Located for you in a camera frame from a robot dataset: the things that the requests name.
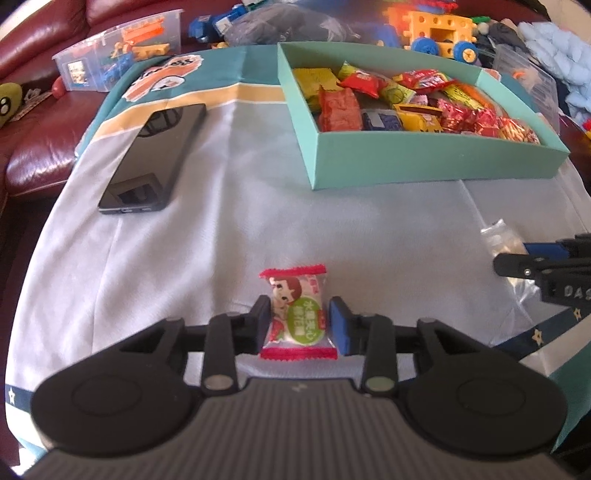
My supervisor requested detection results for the clear plastic wrapper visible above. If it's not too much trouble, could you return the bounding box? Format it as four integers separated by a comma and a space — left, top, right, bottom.
480, 219, 543, 310

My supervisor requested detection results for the orange snack packet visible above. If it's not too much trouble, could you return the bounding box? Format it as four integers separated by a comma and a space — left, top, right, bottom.
455, 83, 491, 110

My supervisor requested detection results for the patterned card strip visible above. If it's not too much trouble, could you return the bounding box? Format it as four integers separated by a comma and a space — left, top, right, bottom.
9, 88, 54, 123

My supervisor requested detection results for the red packet with white characters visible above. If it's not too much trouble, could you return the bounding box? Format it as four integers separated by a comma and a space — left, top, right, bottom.
338, 74, 384, 99

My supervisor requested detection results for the clear bin of toy blocks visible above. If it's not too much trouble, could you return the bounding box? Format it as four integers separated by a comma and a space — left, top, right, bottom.
52, 9, 183, 93

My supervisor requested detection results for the pink striped snack packet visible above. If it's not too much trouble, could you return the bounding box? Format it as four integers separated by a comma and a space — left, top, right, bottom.
496, 117, 541, 145

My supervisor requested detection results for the red rainbow candy packet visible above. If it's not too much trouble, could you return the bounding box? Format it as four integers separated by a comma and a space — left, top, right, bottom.
397, 69, 458, 91

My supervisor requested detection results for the orange-red wafer packet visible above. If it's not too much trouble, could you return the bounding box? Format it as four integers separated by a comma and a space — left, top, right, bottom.
318, 87, 363, 132

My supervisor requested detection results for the clear plastic storage container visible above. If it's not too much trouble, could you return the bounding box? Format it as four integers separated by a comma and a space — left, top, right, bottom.
492, 44, 560, 134

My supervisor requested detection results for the teal cardboard box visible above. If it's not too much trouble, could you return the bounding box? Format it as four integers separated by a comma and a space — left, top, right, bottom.
277, 41, 570, 191

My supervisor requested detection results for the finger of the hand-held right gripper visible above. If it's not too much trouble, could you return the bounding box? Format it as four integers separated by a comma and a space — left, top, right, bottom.
492, 253, 591, 283
523, 234, 591, 262

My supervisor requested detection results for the grey plush toy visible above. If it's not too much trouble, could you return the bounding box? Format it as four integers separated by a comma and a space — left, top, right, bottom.
478, 18, 522, 52

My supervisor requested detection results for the blue toy robot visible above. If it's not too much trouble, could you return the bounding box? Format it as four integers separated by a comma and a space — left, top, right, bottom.
188, 0, 287, 47

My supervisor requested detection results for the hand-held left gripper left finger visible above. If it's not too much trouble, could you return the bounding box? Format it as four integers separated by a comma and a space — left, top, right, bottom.
111, 295, 273, 393

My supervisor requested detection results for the yellow wavy snack packet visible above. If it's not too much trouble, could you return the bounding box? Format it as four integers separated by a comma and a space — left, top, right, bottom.
293, 68, 340, 114

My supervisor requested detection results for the green plush toy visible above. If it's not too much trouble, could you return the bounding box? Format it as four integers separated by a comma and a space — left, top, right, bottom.
0, 82, 25, 130

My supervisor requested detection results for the dark red leather sofa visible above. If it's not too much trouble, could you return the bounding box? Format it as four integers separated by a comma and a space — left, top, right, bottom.
0, 0, 185, 199

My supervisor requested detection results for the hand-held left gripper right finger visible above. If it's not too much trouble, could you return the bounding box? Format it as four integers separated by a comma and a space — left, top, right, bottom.
328, 296, 491, 393

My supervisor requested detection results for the dark plastic bag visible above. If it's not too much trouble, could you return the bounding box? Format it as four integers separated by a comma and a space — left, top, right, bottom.
226, 7, 356, 47

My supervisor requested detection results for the yellow-green colourful candy packet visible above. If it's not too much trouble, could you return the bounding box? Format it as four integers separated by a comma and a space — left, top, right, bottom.
379, 82, 416, 107

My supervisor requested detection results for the black smartphone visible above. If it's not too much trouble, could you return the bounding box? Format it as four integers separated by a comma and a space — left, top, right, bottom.
98, 104, 207, 215

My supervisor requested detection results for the light blue fluffy cloth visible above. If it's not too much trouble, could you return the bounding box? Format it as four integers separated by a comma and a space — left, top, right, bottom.
517, 21, 591, 130

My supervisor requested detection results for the small cartoon girl candy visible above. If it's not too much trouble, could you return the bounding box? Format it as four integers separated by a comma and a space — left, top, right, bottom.
259, 264, 337, 360

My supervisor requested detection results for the yellow snack bar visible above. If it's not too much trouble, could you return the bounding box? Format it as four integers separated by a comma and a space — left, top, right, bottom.
394, 104, 444, 133

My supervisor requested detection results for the colourful block toy vehicle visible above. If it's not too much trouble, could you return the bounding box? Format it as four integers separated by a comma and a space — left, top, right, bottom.
374, 0, 481, 63

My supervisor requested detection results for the pile of small candy packets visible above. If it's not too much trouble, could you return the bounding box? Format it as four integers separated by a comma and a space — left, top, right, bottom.
416, 90, 502, 137

